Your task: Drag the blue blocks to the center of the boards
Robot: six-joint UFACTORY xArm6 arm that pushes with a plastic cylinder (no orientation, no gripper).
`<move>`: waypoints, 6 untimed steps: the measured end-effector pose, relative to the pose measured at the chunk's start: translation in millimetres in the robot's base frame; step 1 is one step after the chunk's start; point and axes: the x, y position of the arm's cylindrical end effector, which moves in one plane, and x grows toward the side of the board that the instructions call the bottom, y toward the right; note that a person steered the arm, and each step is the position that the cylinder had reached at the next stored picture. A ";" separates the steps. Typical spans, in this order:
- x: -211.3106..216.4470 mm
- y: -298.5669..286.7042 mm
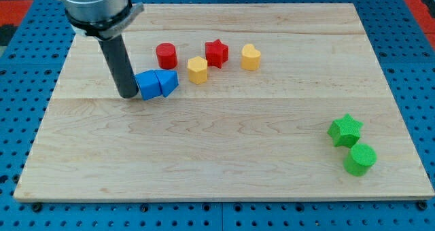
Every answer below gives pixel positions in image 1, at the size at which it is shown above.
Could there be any yellow hexagon block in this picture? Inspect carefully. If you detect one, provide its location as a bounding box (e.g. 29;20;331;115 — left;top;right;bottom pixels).
187;56;208;84

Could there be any yellow heart block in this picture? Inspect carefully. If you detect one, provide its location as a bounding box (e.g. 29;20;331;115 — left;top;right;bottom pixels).
241;43;261;71

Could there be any blue cube block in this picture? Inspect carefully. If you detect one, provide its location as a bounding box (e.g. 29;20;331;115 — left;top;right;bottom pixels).
135;70;162;101

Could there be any red star block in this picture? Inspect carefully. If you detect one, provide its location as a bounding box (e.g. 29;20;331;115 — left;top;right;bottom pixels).
205;39;229;69

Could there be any green star block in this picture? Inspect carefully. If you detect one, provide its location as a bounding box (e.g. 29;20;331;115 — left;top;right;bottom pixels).
327;113;364;148

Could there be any wooden board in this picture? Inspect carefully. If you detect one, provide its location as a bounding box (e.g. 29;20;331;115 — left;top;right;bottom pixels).
14;3;434;202

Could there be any red cylinder block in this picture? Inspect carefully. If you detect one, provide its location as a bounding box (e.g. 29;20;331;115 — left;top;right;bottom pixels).
156;43;177;69

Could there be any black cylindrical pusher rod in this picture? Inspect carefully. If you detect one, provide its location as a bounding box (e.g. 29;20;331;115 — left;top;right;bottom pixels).
99;35;139;99

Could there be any green cylinder block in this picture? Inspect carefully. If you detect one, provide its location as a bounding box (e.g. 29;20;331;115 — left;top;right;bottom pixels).
343;143;377;177

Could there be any blue triangular prism block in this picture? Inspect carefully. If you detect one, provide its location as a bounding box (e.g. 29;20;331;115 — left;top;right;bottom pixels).
154;70;179;97

